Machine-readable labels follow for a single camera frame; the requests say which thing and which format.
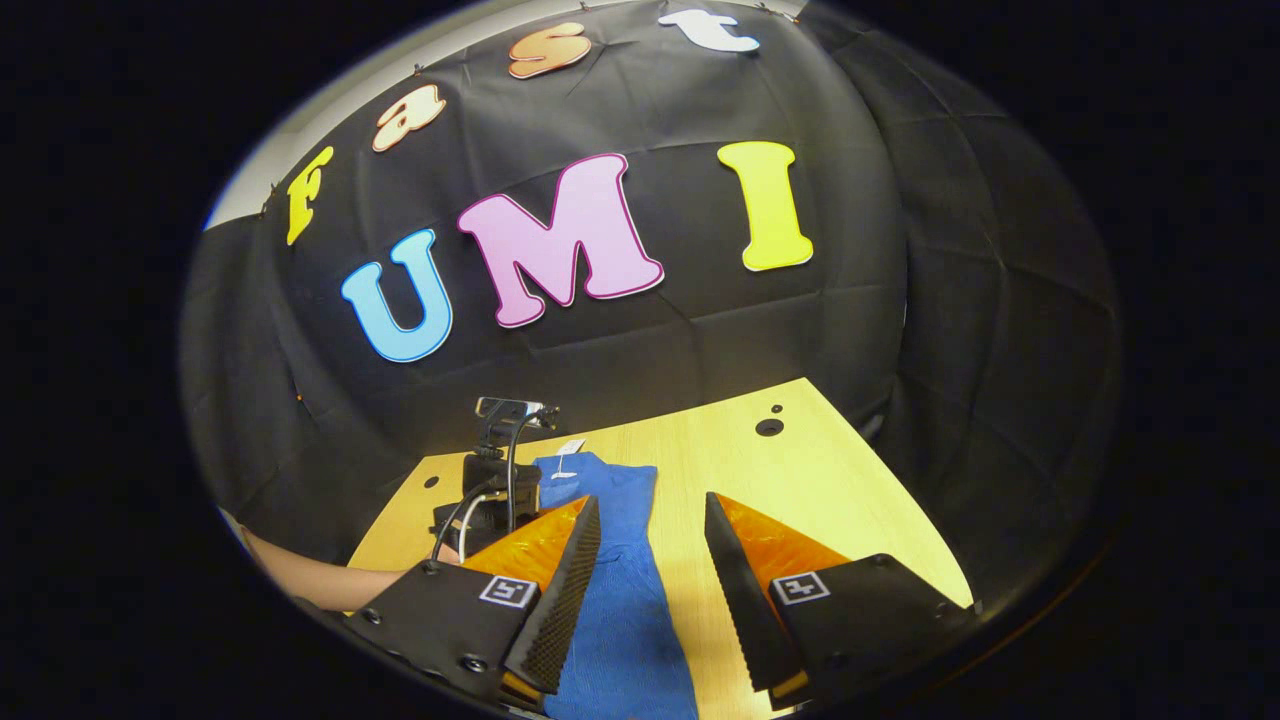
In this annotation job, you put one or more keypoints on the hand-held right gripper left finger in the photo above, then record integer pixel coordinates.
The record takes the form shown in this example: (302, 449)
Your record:
(565, 600)

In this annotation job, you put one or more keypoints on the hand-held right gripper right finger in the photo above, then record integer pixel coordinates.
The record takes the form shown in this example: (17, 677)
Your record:
(745, 600)

